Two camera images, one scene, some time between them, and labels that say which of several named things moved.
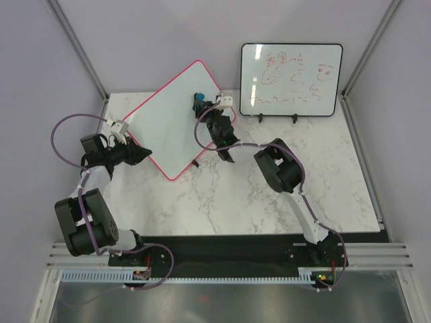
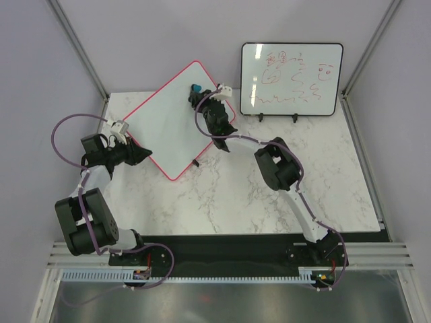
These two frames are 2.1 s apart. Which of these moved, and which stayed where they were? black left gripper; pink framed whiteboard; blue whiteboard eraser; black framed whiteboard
Moved: blue whiteboard eraser
Stayed: pink framed whiteboard; black framed whiteboard; black left gripper
